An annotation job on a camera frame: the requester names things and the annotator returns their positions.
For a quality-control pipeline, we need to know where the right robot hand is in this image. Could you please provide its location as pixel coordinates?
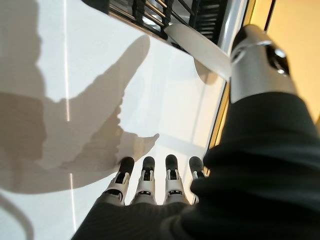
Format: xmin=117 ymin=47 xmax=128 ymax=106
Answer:
xmin=71 ymin=24 xmax=320 ymax=240

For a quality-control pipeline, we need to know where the black dish drying rack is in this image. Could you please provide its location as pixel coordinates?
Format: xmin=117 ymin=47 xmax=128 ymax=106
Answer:
xmin=81 ymin=0 xmax=229 ymax=45

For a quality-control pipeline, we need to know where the small beige plate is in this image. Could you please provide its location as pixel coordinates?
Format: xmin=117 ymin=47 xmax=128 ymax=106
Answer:
xmin=163 ymin=22 xmax=232 ymax=82

